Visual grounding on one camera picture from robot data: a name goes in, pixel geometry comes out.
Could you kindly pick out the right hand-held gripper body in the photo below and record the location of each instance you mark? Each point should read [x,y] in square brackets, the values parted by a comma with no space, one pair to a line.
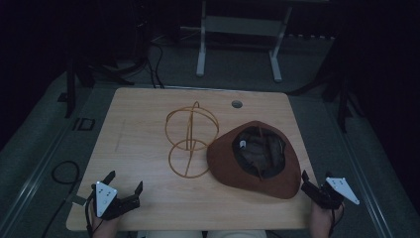
[333,193]

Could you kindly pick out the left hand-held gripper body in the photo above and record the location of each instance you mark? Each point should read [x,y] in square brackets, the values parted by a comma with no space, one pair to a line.
[105,198]

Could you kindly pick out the brown felt hat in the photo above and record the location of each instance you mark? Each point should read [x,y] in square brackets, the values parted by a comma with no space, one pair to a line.
[231,165]

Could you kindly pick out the person's left hand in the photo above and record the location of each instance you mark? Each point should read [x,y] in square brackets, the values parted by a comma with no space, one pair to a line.
[104,228]

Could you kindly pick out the person's right hand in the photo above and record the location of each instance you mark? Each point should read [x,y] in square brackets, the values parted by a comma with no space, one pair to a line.
[322,221]

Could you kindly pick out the black metal stand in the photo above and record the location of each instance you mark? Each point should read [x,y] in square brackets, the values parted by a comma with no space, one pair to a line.
[343,99]
[70,89]

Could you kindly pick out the grey round table grommet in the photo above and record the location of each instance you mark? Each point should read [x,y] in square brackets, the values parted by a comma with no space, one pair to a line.
[237,104]

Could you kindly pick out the black rectangular floor frame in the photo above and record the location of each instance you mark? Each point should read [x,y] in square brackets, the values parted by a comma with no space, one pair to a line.
[79,124]

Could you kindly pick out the white metal desk frame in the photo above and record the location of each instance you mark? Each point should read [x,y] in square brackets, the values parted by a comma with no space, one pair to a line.
[244,25]

